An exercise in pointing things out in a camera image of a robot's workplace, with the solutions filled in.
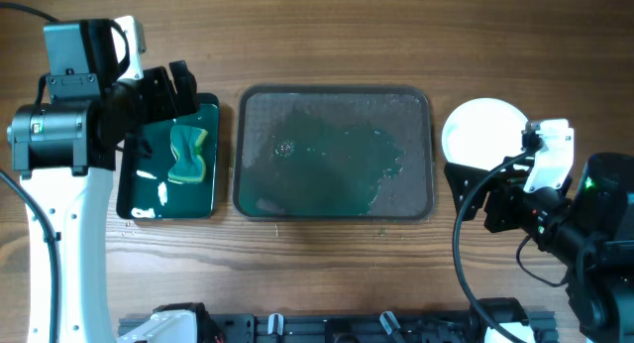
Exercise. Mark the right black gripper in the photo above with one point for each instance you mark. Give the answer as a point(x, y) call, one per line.
point(493, 204)

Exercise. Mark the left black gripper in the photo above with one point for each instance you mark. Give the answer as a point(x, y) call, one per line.
point(161, 92)

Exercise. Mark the white plate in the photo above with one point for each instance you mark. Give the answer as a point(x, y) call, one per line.
point(482, 132)

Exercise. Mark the green yellow sponge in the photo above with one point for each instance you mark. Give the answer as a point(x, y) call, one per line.
point(187, 146)

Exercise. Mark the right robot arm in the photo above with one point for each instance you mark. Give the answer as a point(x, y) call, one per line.
point(591, 234)

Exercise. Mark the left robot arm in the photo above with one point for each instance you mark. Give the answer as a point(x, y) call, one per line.
point(63, 149)

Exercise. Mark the black water tray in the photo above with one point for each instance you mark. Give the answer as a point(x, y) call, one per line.
point(145, 192)

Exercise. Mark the dark grey serving tray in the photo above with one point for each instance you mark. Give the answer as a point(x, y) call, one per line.
point(334, 152)

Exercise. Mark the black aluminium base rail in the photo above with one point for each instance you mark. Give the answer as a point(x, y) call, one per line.
point(185, 323)

